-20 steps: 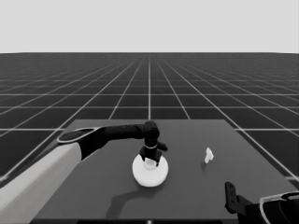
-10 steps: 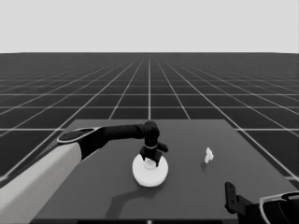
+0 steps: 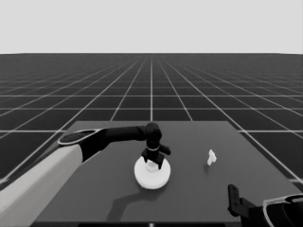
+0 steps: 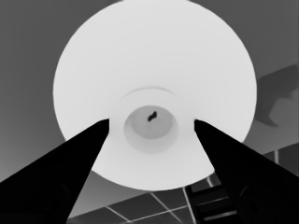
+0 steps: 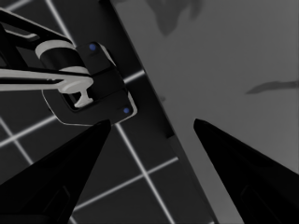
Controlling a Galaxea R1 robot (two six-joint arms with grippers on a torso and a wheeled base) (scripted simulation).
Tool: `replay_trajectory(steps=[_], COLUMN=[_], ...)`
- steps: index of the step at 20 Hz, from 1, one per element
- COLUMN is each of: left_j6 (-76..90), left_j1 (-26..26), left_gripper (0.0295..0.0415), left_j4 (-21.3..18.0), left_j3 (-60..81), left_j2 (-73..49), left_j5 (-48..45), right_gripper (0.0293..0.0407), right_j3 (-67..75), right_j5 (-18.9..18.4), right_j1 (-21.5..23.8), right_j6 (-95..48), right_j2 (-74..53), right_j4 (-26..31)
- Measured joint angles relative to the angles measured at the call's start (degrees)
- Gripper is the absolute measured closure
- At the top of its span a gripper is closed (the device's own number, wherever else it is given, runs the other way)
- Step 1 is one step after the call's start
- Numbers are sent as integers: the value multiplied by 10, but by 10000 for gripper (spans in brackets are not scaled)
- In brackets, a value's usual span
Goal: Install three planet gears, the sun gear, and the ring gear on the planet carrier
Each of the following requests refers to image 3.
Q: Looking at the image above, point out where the large thick white disc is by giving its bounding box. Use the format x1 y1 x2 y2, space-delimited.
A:
134 155 172 190

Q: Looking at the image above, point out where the small white T-shaped piece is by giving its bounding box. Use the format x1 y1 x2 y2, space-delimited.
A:
206 149 218 167

